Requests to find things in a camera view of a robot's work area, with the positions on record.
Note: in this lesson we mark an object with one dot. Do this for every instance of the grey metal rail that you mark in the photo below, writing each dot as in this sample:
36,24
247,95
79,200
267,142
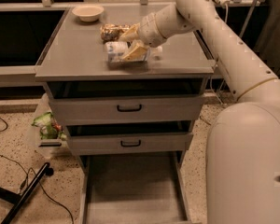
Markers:
17,76

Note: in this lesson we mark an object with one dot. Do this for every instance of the grey drawer cabinet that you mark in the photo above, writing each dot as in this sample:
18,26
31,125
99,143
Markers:
76,67

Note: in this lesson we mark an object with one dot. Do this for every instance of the slanted metal rod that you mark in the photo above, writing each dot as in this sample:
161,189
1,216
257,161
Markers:
248,17

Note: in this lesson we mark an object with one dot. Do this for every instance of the clear plastic bin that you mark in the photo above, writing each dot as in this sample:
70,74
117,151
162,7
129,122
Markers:
48,148

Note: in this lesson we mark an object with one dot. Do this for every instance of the green chip bag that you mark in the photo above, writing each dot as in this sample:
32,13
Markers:
48,127

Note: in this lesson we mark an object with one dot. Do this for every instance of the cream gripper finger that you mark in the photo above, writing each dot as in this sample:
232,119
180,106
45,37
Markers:
131,34
135,52

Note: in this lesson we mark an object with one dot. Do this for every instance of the black stand leg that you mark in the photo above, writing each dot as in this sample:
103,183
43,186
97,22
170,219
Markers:
18,200

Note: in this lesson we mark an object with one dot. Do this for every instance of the top grey drawer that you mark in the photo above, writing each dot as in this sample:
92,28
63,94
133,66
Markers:
125,110

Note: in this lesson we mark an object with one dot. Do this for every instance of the bottom grey drawer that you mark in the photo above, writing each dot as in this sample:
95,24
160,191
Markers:
142,188

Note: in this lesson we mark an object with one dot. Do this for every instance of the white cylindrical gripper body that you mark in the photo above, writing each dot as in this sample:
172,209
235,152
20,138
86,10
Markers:
148,32

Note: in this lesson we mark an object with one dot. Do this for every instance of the white bowl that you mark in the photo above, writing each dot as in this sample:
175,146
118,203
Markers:
88,13

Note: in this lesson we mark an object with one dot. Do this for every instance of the crumpled snack bag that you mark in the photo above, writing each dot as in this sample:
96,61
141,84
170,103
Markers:
112,32

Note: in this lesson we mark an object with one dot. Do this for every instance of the grey drawer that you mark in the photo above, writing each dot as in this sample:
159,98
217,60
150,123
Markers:
130,143
142,188
125,110

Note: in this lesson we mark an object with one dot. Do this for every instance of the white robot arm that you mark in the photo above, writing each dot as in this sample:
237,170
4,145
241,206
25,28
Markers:
243,143

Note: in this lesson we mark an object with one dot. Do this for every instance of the dark side cabinet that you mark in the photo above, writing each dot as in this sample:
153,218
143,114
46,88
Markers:
268,44

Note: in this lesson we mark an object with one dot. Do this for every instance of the middle grey drawer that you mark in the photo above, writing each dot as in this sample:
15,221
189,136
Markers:
130,143

